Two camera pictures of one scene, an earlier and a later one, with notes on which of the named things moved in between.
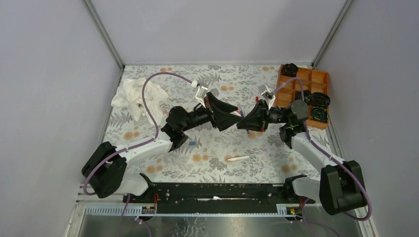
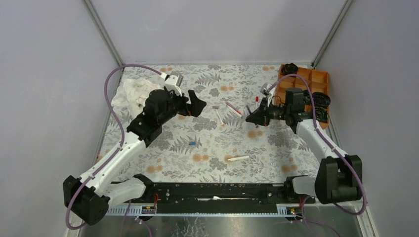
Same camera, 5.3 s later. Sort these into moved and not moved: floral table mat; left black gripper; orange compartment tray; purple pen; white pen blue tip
Moved: purple pen; left black gripper
Not moved: orange compartment tray; white pen blue tip; floral table mat
